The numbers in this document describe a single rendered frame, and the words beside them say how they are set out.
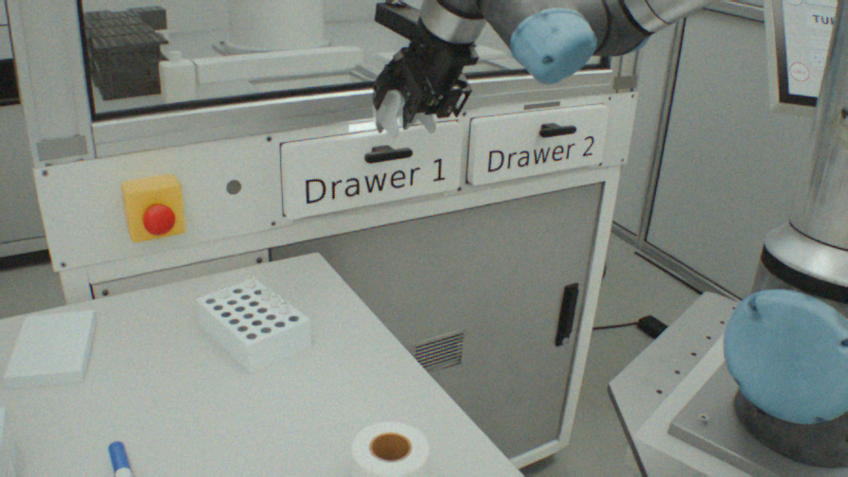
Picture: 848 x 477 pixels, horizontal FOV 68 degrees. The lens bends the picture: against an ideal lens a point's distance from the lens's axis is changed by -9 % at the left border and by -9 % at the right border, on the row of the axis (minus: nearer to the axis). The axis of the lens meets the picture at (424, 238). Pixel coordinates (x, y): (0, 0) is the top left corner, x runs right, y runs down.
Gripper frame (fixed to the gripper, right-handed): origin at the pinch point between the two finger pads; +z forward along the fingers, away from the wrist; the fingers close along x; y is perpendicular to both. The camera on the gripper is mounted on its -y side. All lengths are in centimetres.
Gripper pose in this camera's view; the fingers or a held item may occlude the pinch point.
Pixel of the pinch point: (393, 119)
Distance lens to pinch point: 95.5
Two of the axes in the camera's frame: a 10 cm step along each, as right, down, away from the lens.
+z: -3.2, 5.0, 8.0
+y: 3.8, 8.4, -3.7
